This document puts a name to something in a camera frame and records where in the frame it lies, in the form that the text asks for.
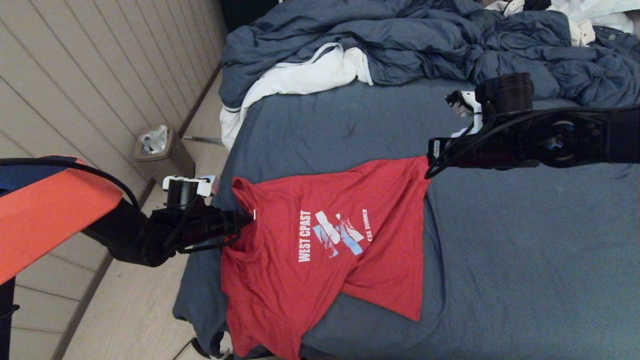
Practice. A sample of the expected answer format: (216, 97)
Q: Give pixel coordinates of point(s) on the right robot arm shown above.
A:
(565, 140)

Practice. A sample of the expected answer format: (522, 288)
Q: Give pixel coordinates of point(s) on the white blanket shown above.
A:
(300, 75)

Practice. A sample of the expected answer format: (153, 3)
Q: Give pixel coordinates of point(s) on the white crumpled garment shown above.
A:
(590, 15)

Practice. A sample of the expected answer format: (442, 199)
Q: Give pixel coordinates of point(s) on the brown trash bin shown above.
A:
(170, 162)

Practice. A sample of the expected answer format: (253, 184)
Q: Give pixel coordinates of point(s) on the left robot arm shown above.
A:
(45, 215)

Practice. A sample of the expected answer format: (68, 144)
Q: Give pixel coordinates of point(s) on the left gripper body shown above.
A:
(217, 227)

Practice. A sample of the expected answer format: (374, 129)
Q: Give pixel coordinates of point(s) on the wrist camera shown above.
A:
(474, 107)
(202, 187)

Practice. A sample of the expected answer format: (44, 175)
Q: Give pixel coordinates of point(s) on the blue crumpled duvet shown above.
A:
(415, 40)

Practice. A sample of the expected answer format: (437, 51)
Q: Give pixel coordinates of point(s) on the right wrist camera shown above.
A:
(474, 107)

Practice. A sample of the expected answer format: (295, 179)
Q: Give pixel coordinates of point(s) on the red printed t-shirt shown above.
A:
(285, 280)

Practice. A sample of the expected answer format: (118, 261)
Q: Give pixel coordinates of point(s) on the white plastic bin bag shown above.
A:
(154, 141)

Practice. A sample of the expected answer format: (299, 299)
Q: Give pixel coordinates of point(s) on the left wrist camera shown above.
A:
(202, 187)

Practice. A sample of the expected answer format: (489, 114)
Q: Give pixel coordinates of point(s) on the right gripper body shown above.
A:
(465, 152)

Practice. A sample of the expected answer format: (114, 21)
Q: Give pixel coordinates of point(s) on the bed with blue sheet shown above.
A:
(525, 260)

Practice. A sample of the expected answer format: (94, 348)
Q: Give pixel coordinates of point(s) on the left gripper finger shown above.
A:
(245, 220)

